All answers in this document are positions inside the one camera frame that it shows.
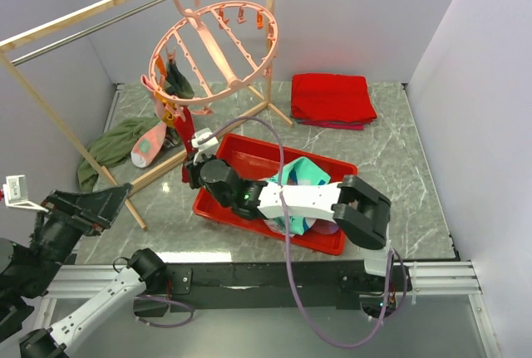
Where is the red plastic tray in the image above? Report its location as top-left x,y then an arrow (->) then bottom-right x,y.
193,133 -> 357,256

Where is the dark green camouflage sock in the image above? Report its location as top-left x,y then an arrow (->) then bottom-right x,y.
165,60 -> 195,100

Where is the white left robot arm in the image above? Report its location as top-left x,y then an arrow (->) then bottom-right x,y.
1,177 -> 167,357

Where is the folded red cloth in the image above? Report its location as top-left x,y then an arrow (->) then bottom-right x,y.
290,73 -> 377,129

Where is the metal hanging rod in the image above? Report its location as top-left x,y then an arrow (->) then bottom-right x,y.
12,0 -> 167,66

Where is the red sock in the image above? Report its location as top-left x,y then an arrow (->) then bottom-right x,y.
173,106 -> 196,184

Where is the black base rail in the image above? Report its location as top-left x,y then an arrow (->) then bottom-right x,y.
132,260 -> 412,320

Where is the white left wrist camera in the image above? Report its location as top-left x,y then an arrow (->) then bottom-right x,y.
2,174 -> 47,212

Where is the pink round clip hanger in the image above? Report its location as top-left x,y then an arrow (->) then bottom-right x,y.
141,0 -> 279,123

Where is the wooden clothes rack frame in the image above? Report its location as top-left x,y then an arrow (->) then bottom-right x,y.
0,0 -> 294,233

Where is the teal patterned sock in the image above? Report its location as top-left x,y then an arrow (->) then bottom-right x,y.
266,157 -> 331,186
264,216 -> 316,237

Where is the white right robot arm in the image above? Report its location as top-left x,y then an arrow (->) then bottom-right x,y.
185,155 -> 394,291

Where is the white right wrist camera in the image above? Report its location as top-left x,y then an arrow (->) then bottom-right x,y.
191,128 -> 219,164

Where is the olive green cloth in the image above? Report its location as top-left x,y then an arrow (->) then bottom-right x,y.
76,115 -> 160,192

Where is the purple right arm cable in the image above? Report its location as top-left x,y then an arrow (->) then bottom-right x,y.
199,115 -> 411,349

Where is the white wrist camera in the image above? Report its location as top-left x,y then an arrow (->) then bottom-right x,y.
2,174 -> 47,212
191,128 -> 219,164

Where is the purple maroon sock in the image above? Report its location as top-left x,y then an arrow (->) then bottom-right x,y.
310,219 -> 339,235

